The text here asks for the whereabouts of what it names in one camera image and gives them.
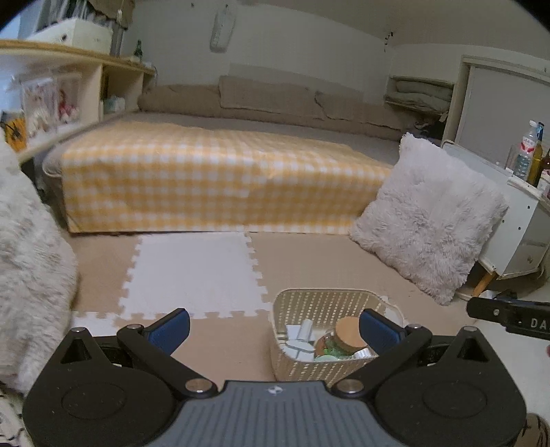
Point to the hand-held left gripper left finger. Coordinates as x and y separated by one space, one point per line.
172 329

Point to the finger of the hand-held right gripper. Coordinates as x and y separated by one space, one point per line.
494 311

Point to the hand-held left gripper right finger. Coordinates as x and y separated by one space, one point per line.
378 333

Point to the green dinosaur round coaster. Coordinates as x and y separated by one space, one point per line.
328 344

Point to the white power adapters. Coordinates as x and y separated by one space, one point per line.
306 329

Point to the white plug adapter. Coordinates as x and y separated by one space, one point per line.
293 332

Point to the cream plastic basket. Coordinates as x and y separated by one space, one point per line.
292 365

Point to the white foam mat tile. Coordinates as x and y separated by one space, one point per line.
193 275

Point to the white cabinet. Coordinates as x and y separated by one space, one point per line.
515 232

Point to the white fluffy pillow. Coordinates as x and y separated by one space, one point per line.
30 266
429 223

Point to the amber glass bottle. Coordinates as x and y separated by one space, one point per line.
545 169

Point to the yellow checked bed cover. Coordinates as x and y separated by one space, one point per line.
206 180

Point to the yellow bottle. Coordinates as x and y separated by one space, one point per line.
537 163

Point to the clear water bottle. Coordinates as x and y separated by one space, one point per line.
526 159

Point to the black and white printed cloth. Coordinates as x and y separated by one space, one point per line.
8 412

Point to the white wardrobe door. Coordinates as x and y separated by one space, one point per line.
494 99

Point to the brown bed pillow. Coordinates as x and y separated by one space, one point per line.
270 96
361 114

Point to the folded beige blankets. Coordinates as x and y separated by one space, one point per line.
421 92

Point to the tissue box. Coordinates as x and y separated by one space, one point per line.
114 104

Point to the clear doll display case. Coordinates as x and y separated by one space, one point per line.
68 101
38 107

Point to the orange printed box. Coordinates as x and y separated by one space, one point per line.
15 131

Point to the wooden shelf unit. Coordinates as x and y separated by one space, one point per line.
107 64

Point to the green glass bottle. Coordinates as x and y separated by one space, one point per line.
138 51

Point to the white hanging sign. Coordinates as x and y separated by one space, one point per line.
221 30

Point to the white storage box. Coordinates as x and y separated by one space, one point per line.
81 36

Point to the beige printed valance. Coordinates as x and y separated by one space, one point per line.
111 10

